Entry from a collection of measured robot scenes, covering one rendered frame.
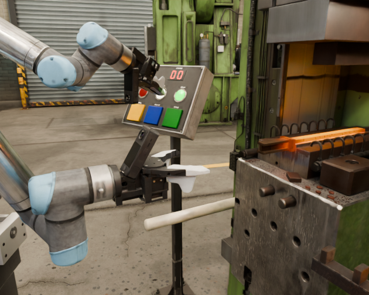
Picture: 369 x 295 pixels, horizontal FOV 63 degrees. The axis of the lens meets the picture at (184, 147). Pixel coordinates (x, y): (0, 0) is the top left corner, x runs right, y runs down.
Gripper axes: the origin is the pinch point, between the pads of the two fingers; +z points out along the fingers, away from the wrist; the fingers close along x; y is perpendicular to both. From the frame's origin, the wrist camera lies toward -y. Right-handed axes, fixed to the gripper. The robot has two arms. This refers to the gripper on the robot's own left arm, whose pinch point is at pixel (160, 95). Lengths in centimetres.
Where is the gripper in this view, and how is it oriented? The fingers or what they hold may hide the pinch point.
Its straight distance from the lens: 110.1
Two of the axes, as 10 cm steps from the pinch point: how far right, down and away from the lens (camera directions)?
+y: 3.1, -9.4, 1.3
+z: 5.3, 2.8, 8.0
